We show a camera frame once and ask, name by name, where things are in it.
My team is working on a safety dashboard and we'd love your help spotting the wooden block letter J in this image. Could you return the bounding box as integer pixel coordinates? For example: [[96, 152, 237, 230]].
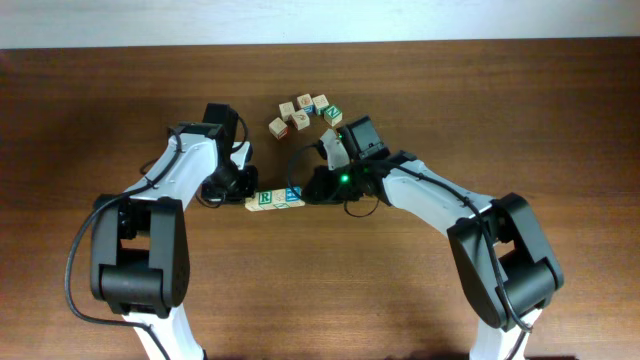
[[245, 196, 262, 212]]

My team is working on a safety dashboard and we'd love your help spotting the wooden block green R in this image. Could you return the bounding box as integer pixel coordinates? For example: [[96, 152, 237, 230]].
[[256, 190, 274, 210]]

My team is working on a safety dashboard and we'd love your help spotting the wooden block blue top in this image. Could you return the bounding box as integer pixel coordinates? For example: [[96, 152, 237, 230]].
[[285, 186, 305, 207]]

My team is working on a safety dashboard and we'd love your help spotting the wooden block green side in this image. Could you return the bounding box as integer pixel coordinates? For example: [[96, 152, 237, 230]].
[[271, 189, 290, 209]]

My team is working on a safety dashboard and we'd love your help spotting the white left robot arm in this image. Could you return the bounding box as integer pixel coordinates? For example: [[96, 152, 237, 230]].
[[90, 120, 257, 359]]

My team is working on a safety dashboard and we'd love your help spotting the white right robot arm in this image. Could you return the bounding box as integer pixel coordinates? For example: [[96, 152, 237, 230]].
[[302, 128, 564, 359]]

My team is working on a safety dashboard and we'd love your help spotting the wooden block green N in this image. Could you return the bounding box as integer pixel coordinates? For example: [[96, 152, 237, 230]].
[[323, 105, 343, 127]]

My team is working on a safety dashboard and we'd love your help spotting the wooden block red side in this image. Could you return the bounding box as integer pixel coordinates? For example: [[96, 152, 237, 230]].
[[268, 117, 289, 140]]

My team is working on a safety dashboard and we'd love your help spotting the wooden block red number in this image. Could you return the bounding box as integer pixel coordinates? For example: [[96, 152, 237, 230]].
[[290, 109, 310, 130]]

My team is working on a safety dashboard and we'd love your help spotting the wooden block green edge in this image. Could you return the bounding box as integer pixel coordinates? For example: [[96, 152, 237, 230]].
[[312, 94, 330, 116]]

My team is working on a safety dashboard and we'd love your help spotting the small wooden block green base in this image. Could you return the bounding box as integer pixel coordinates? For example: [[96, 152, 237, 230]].
[[279, 102, 296, 122]]

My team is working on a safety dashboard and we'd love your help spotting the wooden block blue edge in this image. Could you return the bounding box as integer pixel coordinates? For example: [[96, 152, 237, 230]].
[[296, 94, 314, 114]]

